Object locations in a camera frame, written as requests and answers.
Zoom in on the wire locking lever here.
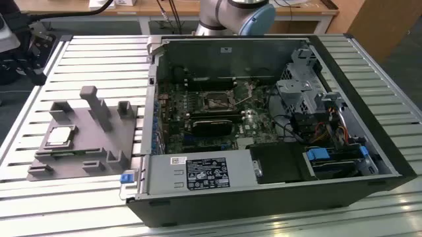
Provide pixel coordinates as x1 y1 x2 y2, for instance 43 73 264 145
234 93 256 106

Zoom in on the metal socket cover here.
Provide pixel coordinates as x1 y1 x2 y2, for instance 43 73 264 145
244 82 258 101

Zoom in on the black open PC case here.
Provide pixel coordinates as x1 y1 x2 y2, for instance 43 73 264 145
125 34 419 228

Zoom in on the wooden cabinet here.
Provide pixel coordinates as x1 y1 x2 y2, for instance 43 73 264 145
342 0 422 64

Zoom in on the blue disk carrier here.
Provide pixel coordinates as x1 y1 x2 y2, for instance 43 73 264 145
305 146 334 164

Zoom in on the disk bay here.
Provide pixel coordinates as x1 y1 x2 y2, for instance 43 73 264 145
302 143 381 180

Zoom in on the silver chipset heat sink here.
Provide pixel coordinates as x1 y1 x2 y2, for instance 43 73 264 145
237 138 256 149

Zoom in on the CPU socket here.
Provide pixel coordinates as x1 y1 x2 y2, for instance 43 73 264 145
201 91 237 112

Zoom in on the black graphics card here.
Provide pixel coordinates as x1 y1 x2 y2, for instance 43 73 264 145
190 119 234 137

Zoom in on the red yellow orange wire bundle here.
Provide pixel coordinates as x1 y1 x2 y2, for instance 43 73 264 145
313 122 352 144

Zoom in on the green motherboard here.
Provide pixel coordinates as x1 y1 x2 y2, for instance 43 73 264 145
155 79 292 155

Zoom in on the silver metal drive cage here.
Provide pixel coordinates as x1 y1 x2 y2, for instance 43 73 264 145
276 48 332 112

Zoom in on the white box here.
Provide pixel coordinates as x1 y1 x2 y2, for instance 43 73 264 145
89 0 117 11

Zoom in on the blue case latch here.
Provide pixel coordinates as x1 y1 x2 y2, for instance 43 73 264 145
121 170 137 185

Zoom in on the wooden desk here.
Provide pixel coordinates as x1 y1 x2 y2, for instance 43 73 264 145
0 0 341 35

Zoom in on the grey parts rack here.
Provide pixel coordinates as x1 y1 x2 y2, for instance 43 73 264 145
26 85 141 182

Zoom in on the silver case handle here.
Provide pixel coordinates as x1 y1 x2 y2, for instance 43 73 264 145
146 37 166 63

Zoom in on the black wire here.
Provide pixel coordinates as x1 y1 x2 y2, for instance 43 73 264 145
272 114 298 139

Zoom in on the silver power supply with label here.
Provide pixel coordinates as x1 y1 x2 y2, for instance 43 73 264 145
145 151 262 196

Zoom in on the black RAM slot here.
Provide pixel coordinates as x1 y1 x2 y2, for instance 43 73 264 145
190 112 241 117
190 116 242 122

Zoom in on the silver CPU with green edge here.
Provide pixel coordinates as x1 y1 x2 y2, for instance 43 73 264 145
46 127 75 147

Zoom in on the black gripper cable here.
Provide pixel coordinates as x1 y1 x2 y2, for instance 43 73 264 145
19 0 115 19

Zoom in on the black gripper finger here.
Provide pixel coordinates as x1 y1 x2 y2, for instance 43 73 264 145
0 57 22 86
27 22 57 86

